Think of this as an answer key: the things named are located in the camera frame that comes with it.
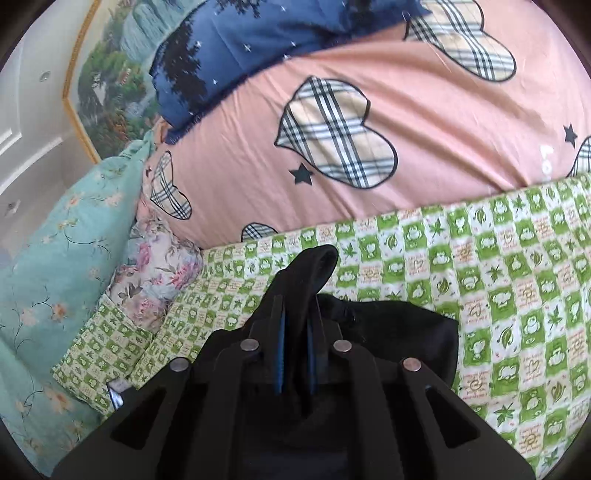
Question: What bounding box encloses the gold framed landscape painting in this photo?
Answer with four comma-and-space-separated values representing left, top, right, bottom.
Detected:
62, 0, 200, 163

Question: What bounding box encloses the white panelled door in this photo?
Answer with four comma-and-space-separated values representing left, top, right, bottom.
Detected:
1, 1, 92, 266

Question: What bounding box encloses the dark blue starry cloth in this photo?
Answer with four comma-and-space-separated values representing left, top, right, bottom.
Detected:
149, 0, 429, 145

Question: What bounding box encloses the green frog checkered blanket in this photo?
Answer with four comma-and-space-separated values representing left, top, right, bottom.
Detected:
52, 173, 590, 478

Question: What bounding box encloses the pink floral patterned cloth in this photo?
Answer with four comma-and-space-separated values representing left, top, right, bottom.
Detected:
107, 216, 204, 333

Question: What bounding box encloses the black turtleneck sweater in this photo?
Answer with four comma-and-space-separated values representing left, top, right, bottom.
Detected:
197, 245, 459, 392

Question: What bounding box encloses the teal floral pillow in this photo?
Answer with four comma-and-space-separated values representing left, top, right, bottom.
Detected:
1, 132, 155, 476

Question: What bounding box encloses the pink plaid heart duvet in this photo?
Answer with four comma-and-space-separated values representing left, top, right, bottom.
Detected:
137, 1, 590, 248

